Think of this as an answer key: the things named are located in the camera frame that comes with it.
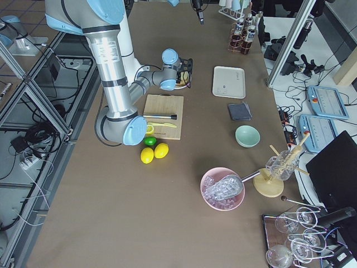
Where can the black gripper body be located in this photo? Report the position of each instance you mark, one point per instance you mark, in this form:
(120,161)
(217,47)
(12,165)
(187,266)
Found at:
(197,5)
(182,73)

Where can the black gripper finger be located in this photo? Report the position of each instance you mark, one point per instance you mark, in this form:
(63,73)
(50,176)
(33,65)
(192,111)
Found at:
(200,16)

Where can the white round plate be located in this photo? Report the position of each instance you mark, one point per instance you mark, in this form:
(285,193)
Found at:
(183,85)

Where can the cream rabbit tray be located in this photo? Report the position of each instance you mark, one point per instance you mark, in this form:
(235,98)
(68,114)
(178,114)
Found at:
(229,82)

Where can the wine glass rack tray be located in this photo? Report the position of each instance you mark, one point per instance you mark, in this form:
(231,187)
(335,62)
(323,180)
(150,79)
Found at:
(294,238)

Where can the lower left bottle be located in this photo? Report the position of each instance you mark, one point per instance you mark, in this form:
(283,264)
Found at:
(238,28)

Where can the top bottle in rack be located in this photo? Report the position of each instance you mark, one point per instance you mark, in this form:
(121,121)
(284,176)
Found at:
(248,21)

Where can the bamboo cutting board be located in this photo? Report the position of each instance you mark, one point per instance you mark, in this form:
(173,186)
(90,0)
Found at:
(165,112)

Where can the steel muddler black tip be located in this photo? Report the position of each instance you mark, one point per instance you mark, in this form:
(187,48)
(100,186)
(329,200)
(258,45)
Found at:
(161,116)

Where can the lower right bottle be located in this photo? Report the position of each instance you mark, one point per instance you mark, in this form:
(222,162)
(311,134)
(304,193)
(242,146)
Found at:
(250,34)

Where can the yellow plastic knife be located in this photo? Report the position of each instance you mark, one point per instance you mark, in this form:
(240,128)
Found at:
(166,124)

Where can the black bar device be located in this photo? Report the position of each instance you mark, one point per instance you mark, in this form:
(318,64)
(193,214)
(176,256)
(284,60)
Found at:
(263,36)

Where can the grey folded cloth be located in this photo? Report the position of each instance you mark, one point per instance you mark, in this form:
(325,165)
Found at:
(239,112)

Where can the halved lemon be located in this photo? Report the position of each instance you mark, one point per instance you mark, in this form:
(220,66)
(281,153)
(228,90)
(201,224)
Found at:
(150,130)

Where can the green lime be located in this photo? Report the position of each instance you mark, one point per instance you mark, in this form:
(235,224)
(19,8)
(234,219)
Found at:
(150,141)

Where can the upper yellow lemon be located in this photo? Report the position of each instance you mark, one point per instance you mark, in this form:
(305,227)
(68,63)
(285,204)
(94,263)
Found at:
(161,150)

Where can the yellow lemon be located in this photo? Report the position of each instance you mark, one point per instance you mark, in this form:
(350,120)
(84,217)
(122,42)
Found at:
(147,155)
(161,150)

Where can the mint green bowl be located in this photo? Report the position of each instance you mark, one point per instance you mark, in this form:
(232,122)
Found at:
(247,136)

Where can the lower yellow lemon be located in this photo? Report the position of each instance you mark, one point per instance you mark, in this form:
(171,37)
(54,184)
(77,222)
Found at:
(147,155)

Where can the pink bowl with ice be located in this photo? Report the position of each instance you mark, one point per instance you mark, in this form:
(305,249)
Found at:
(213,176)

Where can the metal ice scoop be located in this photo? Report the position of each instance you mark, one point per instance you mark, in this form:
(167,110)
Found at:
(228,187)

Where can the glass mug on stand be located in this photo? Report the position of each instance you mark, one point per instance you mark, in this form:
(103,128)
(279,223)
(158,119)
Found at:
(283,165)

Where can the far blue teach pendant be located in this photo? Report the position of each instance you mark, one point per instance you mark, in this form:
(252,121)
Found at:
(327,102)

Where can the blue teach pendant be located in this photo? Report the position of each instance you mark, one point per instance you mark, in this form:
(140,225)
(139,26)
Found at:
(327,102)
(322,131)

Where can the wooden cup tree stand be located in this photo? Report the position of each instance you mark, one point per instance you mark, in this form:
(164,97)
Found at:
(269,186)

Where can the near blue teach pendant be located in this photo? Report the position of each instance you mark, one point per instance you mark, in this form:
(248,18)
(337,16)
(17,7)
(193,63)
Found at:
(322,131)

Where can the black monitor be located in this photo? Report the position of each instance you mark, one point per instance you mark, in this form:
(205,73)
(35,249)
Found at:
(333,172)

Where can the white wire cup rack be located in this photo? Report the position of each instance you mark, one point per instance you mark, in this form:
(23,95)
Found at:
(233,9)

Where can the copper wire bottle rack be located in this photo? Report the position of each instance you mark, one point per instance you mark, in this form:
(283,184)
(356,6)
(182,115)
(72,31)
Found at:
(238,44)

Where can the aluminium frame post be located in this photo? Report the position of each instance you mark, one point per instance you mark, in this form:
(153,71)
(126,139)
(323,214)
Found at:
(293,34)

